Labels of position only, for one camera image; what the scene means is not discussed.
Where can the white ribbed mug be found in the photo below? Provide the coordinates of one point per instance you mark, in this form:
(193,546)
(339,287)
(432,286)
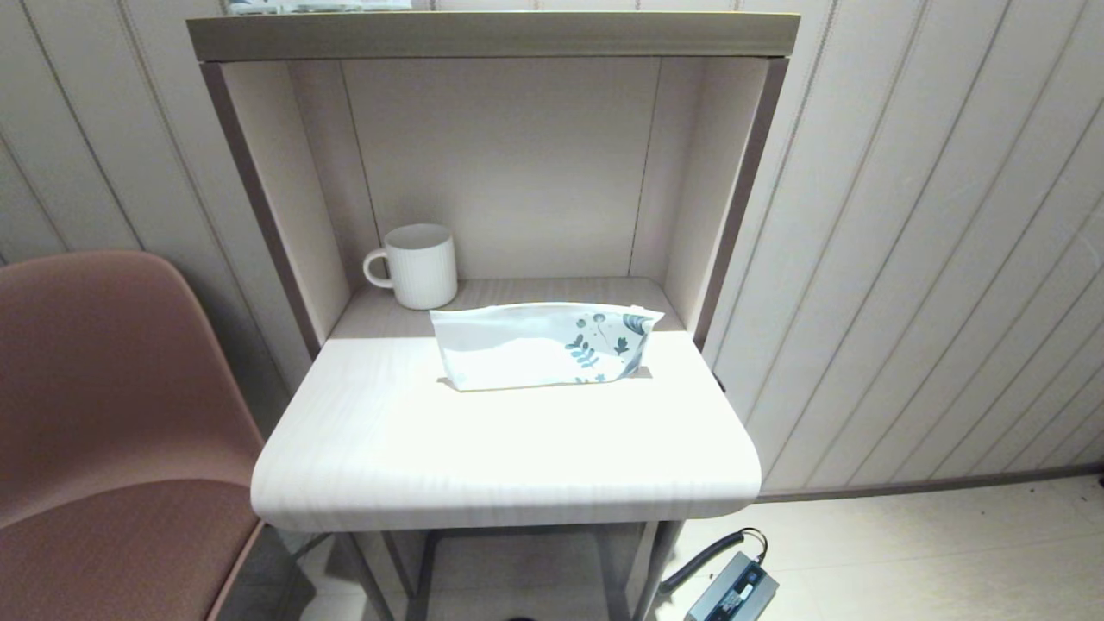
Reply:
(423,267)

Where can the white floral pouch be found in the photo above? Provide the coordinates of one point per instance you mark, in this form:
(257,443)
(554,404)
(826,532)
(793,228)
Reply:
(535,349)

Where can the light wooden shelf desk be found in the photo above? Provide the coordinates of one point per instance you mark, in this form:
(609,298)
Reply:
(517,457)

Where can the brown upholstered chair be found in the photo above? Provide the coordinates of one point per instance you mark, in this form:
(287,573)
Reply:
(112,414)

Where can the grey power adapter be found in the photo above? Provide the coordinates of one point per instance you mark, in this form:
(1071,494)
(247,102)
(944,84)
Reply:
(733,591)

